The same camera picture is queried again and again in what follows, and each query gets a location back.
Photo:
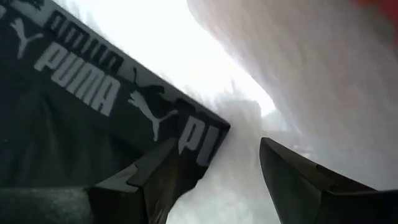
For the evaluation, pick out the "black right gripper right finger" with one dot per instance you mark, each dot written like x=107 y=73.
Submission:
x=311 y=199

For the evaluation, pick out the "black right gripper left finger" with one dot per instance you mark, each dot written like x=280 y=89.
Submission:
x=118 y=202

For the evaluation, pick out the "black garment with print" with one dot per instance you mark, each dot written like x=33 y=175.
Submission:
x=77 y=118

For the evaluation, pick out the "red plastic laundry bin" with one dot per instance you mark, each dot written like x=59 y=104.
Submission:
x=382 y=7

